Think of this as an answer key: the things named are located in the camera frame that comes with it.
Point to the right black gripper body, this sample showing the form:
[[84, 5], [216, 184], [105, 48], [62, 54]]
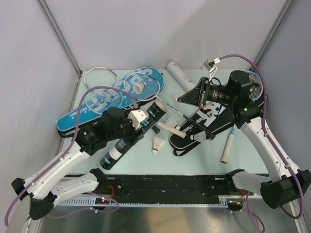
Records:
[[219, 93]]

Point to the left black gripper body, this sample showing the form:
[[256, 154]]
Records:
[[126, 130]]

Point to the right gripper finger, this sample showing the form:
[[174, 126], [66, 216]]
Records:
[[194, 102], [197, 94]]

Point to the shuttlecock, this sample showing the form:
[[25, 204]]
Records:
[[199, 137], [157, 144], [138, 88], [171, 121]]

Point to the black shuttlecock tube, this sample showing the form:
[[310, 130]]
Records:
[[156, 111]]

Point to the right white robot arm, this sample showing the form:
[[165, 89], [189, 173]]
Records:
[[286, 181]]

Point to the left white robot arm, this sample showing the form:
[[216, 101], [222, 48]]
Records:
[[45, 188]]

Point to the white shuttlecock tube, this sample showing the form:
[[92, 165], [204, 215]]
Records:
[[180, 76]]

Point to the light blue racket right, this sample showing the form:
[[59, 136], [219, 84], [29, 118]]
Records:
[[228, 145]]

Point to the light blue racket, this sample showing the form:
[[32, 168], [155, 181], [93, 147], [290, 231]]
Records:
[[106, 98], [228, 145]]

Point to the black racket cover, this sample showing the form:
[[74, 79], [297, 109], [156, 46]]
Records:
[[215, 119]]

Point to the light blue racket left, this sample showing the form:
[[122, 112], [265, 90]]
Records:
[[106, 98]]

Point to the shuttlecock by racket grip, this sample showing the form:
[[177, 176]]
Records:
[[171, 121]]

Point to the shuttlecock on black cover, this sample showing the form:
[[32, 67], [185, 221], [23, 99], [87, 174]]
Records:
[[199, 137]]

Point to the blue racket cover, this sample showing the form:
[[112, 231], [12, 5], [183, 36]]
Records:
[[67, 123]]

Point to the white racket white grip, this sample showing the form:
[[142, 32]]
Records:
[[150, 91]]

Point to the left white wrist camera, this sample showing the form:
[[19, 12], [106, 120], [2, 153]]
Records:
[[137, 117]]

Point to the white frame racket far left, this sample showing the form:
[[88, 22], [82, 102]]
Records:
[[100, 76]]

